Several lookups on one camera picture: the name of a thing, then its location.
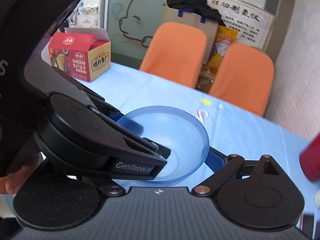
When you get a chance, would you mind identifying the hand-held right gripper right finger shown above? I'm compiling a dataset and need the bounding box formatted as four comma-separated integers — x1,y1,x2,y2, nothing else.
191,146,288,198

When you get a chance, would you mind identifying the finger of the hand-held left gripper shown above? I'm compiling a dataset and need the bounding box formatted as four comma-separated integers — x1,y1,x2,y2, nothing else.
97,110,172,159
82,89,125,123

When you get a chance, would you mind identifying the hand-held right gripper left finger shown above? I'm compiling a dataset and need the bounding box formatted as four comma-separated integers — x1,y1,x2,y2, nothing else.
97,181,128,197

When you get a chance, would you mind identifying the blue translucent plastic bowl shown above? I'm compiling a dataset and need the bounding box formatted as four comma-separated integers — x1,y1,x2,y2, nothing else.
116,106,210,187

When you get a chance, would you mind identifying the person's left hand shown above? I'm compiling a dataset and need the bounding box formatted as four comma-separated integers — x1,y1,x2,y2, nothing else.
0,152,44,195

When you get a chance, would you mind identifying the blue cartoon printed tablecloth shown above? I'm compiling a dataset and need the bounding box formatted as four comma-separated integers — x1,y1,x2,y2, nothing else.
41,50,320,233

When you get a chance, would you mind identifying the red cracker box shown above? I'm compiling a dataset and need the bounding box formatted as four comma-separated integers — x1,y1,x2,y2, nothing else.
48,27,111,82

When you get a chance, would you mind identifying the frosted glass panel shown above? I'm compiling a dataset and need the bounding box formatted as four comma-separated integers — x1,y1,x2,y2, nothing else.
107,0,173,69

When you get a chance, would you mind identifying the floral cloth bundle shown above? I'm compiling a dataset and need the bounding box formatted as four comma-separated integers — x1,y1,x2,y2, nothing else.
67,4,100,29

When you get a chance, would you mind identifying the orange chair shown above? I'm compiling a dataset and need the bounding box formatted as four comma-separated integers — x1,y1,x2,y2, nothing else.
139,22,208,88
209,43,275,117

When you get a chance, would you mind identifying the red thermos jug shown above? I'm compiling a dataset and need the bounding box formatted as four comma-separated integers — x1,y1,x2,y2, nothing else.
299,132,320,182

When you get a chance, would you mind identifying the yellow snack bag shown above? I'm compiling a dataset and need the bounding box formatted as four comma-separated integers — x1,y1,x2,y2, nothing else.
207,25,240,74

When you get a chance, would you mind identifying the black cloth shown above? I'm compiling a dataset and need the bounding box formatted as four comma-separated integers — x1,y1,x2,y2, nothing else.
166,0,225,27

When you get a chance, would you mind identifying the cardboard bag with blue handles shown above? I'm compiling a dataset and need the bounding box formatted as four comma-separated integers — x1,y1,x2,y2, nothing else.
162,6,219,65

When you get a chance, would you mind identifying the framed text wall poster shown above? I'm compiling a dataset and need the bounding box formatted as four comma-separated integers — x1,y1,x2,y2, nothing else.
170,0,275,53

